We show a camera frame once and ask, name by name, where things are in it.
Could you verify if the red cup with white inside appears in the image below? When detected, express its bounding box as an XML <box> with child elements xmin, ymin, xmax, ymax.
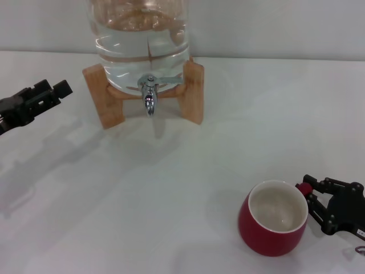
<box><xmin>238</xmin><ymin>179</ymin><xmax>314</xmax><ymax>257</ymax></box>

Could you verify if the wooden dispenser stand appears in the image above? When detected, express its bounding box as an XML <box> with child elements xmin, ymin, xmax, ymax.
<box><xmin>82</xmin><ymin>56</ymin><xmax>205</xmax><ymax>131</ymax></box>

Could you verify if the clear glass water dispenser jar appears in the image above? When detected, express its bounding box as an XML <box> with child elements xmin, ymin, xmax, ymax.
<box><xmin>84</xmin><ymin>0</ymin><xmax>191</xmax><ymax>95</ymax></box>

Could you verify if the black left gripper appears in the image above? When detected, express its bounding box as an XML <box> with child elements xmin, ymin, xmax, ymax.
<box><xmin>0</xmin><ymin>79</ymin><xmax>74</xmax><ymax>135</ymax></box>

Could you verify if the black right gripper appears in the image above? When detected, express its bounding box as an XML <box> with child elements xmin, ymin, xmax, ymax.
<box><xmin>302</xmin><ymin>174</ymin><xmax>365</xmax><ymax>236</ymax></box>

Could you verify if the chrome dispenser faucet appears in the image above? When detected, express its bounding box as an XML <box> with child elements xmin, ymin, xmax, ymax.
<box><xmin>137</xmin><ymin>73</ymin><xmax>183</xmax><ymax>117</ymax></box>

